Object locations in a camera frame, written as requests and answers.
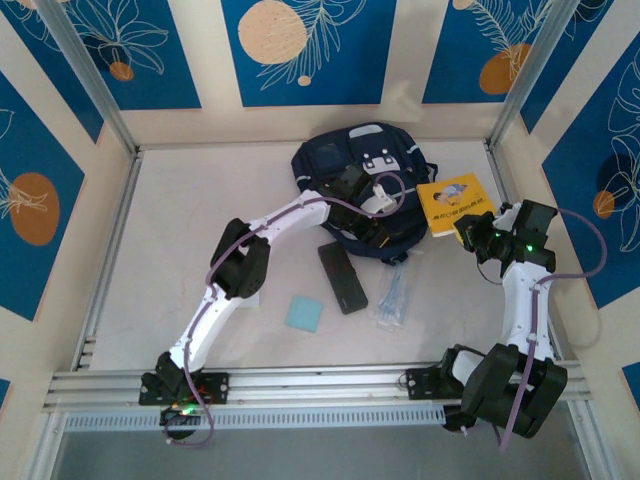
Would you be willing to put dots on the yellow picture book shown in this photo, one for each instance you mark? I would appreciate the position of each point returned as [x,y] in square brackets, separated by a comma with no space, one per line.
[450,197]

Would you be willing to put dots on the black pencil case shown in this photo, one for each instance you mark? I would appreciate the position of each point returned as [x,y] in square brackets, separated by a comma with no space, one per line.
[344,280]

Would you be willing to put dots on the clear bag of blue pens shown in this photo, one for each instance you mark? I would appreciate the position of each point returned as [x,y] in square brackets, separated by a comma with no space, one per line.
[397,295]

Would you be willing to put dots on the navy blue student backpack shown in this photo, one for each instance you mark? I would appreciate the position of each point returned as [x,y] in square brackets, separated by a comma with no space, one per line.
[325,160]

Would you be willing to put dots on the light blue sticky note pad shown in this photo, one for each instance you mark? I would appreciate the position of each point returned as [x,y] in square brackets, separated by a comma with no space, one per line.
[304,313]

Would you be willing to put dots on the white eraser card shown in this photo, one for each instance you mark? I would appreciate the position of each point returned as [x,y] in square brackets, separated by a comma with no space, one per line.
[252,301]

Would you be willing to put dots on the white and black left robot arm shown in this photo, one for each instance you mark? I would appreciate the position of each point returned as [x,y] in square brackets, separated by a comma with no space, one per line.
[200,325]

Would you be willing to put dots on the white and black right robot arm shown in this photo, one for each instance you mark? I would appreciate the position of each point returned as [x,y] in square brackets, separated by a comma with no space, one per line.
[520,305]

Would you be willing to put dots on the black connector block with LED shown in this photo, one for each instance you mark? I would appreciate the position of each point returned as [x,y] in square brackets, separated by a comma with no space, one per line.
[180,422]
[457,420]

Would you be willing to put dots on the blue floral wall panel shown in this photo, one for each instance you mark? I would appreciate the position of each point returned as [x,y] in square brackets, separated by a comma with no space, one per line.
[590,175]
[350,60]
[150,75]
[30,150]
[450,50]

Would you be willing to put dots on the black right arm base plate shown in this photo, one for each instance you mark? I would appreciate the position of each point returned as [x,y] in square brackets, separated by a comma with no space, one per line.
[422,382]

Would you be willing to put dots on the aluminium mounting rail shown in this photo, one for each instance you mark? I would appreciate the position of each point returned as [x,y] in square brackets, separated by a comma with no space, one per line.
[320,385]

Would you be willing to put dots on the aluminium frame post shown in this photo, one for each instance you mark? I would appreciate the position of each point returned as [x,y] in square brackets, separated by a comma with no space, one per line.
[95,80]
[530,65]

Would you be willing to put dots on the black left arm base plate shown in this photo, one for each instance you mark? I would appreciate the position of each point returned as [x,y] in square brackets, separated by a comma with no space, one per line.
[220,387]

